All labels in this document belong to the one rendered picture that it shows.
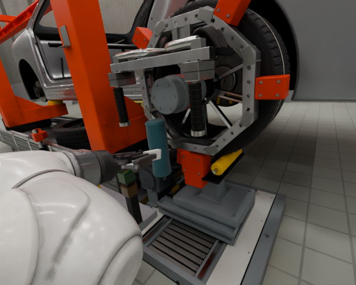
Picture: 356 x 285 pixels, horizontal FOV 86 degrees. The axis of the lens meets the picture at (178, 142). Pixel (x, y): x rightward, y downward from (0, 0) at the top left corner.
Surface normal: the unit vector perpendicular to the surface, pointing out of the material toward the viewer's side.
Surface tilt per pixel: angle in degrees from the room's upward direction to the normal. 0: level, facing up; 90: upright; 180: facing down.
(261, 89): 90
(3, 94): 90
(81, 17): 90
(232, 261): 0
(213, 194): 90
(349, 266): 0
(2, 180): 37
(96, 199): 27
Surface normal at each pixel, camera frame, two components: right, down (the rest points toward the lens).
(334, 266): -0.10, -0.93
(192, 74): -0.59, 0.33
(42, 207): 0.48, -0.79
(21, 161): 0.24, -0.91
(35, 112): 0.80, 0.13
